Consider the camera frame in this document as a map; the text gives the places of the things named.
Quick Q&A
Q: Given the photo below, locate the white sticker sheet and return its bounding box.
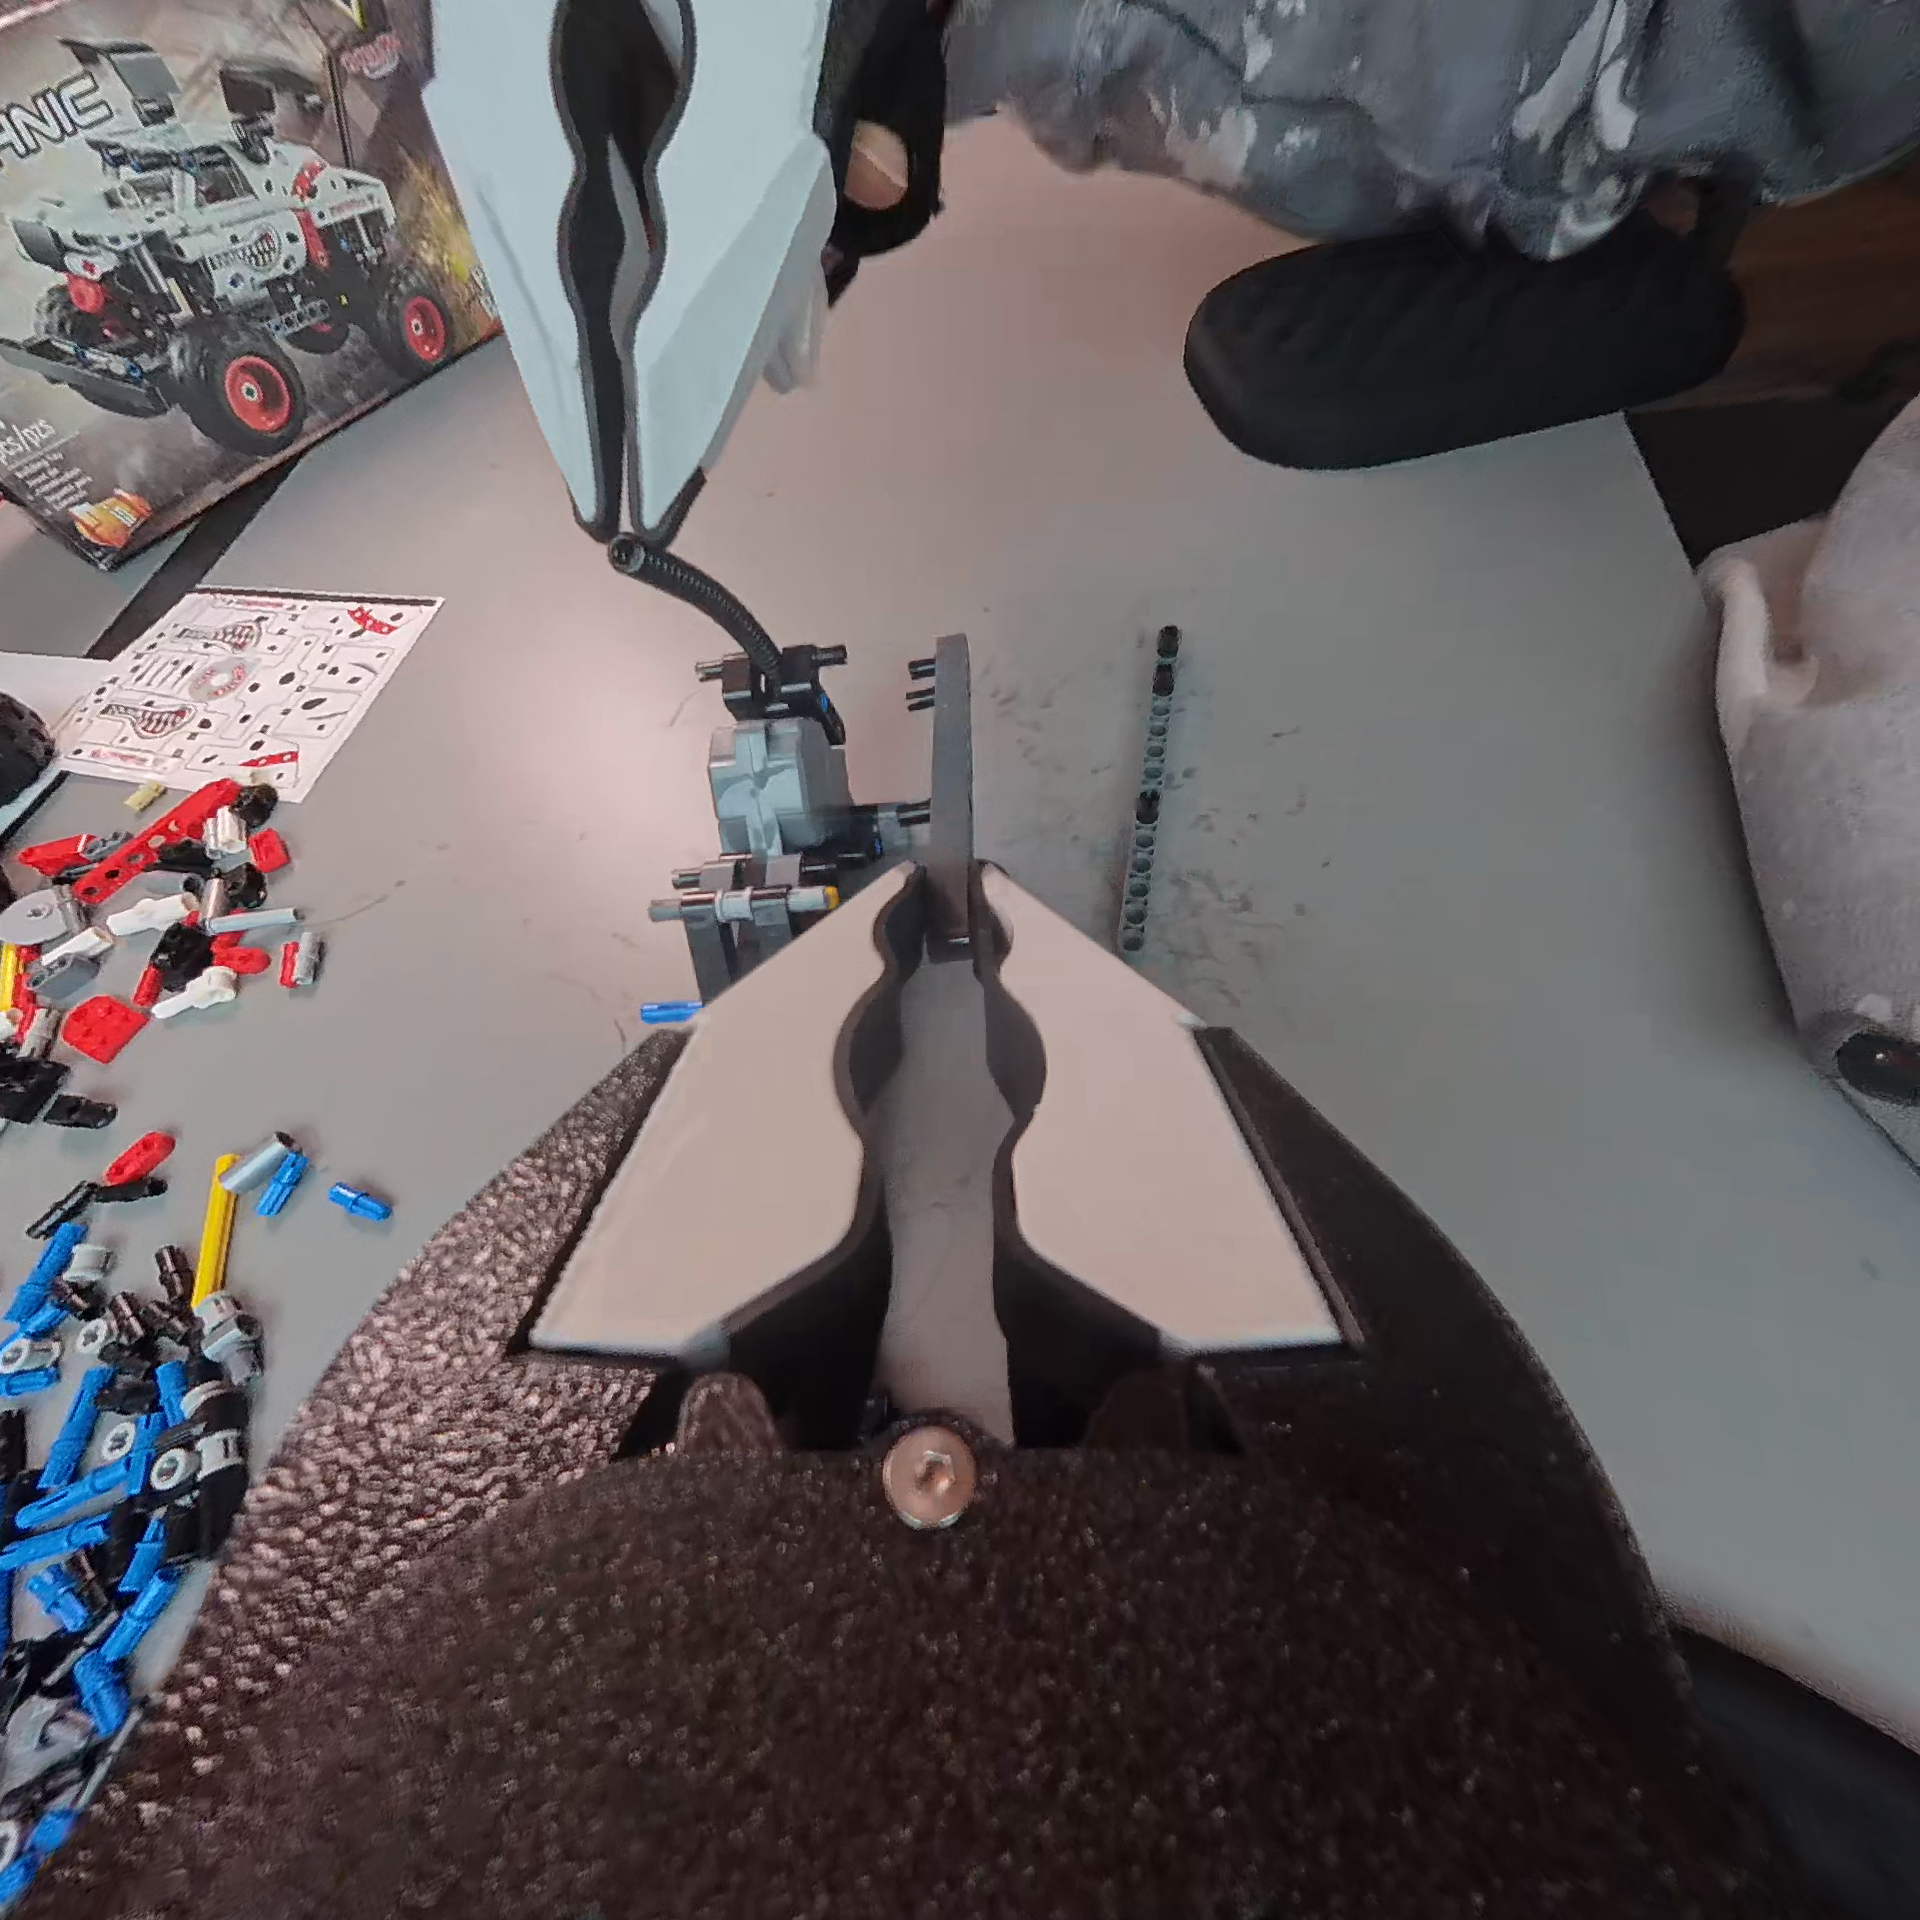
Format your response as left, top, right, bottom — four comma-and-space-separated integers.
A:
57, 587, 446, 802

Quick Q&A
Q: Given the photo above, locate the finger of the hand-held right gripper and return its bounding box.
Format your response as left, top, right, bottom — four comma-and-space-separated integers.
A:
428, 0, 634, 544
606, 0, 842, 539

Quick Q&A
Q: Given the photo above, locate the person's grey hoodie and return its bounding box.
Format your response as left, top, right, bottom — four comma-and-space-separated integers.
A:
1695, 394, 1920, 1167

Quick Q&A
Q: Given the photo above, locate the long grey beam with pins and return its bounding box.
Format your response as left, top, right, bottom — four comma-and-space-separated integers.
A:
1115, 624, 1183, 960

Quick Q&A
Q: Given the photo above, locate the person's right forearm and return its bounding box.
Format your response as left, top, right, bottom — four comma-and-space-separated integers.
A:
934, 0, 1920, 267

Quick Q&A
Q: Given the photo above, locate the long grey perforated beam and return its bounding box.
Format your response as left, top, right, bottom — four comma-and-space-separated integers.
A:
925, 631, 980, 961

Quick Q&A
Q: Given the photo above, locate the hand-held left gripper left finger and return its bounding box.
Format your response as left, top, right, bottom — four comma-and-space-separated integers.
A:
527, 863, 921, 1445

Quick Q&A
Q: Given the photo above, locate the pile of blue black pins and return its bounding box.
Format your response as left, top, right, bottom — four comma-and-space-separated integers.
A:
0, 1130, 270, 1864

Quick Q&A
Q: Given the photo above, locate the toy truck set box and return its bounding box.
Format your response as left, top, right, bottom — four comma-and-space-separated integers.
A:
0, 0, 506, 574

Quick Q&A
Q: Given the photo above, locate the toy truck chassis assembly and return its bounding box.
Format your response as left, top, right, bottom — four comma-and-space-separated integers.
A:
606, 534, 993, 1040

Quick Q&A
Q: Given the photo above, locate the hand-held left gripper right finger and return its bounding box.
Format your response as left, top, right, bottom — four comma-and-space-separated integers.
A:
966, 863, 1341, 1445

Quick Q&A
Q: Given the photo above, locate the yellow axle rod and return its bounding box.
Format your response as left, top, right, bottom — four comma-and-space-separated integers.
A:
191, 1150, 242, 1299

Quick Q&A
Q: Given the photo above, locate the pile of toy brick pieces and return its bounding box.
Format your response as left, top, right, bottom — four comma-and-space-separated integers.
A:
0, 774, 326, 1130

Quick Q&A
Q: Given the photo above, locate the person's right hand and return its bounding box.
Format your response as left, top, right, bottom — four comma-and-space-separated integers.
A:
817, 0, 951, 302

